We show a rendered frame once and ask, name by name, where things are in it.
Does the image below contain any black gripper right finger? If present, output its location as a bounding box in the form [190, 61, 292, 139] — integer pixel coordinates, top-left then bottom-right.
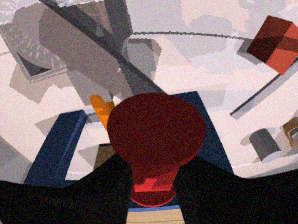
[173, 156, 298, 224]

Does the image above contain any grey cylinder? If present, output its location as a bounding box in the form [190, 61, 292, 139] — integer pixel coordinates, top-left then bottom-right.
[249, 128, 282, 164]

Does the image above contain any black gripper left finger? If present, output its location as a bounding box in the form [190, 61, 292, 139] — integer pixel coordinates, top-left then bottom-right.
[0, 153, 133, 224]

